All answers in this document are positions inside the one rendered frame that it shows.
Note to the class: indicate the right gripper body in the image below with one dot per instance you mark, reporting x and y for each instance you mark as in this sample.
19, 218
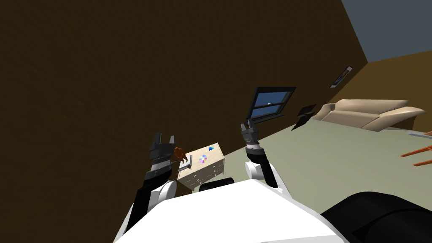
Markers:
250, 135

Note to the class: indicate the brown figurine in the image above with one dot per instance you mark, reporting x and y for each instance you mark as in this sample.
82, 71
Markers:
180, 155

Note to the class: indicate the orange wooden chair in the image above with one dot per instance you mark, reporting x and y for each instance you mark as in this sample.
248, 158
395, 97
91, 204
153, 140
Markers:
420, 153

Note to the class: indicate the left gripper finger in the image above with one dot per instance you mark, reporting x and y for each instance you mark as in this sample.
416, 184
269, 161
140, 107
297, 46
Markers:
171, 140
157, 138

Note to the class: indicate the framed wall picture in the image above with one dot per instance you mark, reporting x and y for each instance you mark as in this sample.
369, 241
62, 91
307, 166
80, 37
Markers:
341, 77

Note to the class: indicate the beige sofa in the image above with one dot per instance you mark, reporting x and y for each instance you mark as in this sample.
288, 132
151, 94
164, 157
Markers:
357, 114

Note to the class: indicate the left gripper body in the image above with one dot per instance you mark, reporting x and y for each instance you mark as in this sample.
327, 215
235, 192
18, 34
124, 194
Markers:
161, 151

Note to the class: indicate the shiny compact disc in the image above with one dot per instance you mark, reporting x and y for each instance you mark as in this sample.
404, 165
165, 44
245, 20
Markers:
202, 159

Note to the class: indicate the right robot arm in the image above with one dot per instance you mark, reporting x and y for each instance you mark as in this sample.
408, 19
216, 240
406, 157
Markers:
260, 159

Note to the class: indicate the grey angular frame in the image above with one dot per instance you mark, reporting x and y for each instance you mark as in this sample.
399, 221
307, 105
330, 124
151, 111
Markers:
187, 163

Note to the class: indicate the black framed window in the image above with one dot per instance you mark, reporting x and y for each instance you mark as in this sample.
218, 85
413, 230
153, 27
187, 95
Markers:
270, 103

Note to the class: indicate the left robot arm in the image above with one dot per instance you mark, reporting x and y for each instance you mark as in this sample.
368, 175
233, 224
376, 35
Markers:
147, 189

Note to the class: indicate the beige chest of drawers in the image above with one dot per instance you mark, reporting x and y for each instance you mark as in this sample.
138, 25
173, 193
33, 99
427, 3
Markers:
209, 168

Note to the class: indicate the black side table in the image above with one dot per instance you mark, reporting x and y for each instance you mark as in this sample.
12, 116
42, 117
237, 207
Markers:
305, 113

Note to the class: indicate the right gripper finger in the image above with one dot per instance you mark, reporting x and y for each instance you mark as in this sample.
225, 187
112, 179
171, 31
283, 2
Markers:
250, 123
243, 127

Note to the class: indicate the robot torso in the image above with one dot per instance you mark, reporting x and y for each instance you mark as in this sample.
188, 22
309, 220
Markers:
236, 216

